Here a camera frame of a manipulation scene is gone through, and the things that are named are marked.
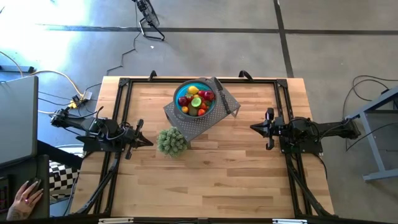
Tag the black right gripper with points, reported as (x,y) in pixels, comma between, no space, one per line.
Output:
(275,128)

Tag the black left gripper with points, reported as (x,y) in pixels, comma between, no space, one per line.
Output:
(132,138)

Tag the black kitchen knife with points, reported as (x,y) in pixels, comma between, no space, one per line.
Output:
(227,105)

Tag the small orange fruit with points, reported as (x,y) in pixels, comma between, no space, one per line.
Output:
(201,112)
(185,109)

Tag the blue collapsible colander bowl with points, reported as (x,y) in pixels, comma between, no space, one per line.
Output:
(178,93)

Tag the green cut kiwi half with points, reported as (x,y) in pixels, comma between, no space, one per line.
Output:
(196,101)

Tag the yellow plastic lemon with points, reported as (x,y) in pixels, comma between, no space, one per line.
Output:
(192,90)

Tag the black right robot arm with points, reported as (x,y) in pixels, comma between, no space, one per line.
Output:
(326,130)

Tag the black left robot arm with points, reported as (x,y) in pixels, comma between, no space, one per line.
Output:
(84,126)

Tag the green artificial succulent plant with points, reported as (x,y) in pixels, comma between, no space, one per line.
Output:
(171,141)

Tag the grey perforated metal shelf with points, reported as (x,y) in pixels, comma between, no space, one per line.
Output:
(199,129)

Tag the white and yellow power adapter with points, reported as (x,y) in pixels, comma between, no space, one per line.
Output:
(73,104)

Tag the black-white checkered cloth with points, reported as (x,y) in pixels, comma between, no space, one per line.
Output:
(62,179)

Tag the black desk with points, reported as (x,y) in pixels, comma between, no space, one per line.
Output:
(45,168)

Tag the grey metal table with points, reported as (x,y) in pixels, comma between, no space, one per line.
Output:
(371,143)

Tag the black floor fan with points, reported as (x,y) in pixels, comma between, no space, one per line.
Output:
(149,14)

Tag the person's hand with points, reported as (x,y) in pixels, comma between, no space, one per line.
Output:
(25,200)

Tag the black keyboard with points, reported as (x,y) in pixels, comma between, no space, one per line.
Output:
(3,193)

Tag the black frame clamp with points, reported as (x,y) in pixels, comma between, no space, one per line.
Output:
(246,74)
(152,74)

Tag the black aluminium table frame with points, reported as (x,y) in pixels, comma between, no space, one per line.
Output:
(143,81)

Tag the silver aluminium bracket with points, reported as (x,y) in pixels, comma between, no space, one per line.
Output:
(115,220)
(289,221)

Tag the grey metal floor rail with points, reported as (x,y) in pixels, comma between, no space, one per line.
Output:
(15,69)

